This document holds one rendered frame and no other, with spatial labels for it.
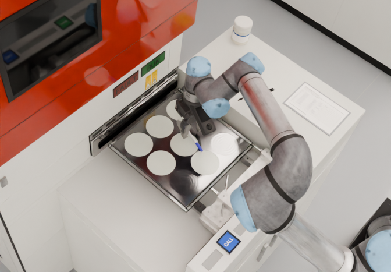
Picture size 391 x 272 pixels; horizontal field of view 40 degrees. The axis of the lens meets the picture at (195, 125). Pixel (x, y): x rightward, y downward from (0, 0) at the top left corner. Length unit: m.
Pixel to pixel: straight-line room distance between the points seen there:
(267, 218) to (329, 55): 2.39
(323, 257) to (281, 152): 0.34
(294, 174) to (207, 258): 0.47
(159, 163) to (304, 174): 0.68
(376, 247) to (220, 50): 0.97
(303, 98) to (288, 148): 0.71
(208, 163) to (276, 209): 0.58
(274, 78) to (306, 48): 1.57
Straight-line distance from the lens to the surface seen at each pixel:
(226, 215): 1.81
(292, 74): 2.10
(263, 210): 1.34
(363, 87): 3.54
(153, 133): 1.92
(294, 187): 1.31
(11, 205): 1.79
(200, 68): 1.63
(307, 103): 2.02
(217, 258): 1.66
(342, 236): 1.95
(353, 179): 3.10
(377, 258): 1.59
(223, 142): 1.93
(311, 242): 1.48
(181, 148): 1.89
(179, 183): 1.82
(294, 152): 1.33
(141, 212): 1.85
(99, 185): 1.90
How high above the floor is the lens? 2.48
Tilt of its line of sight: 54 degrees down
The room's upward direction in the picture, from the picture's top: 10 degrees clockwise
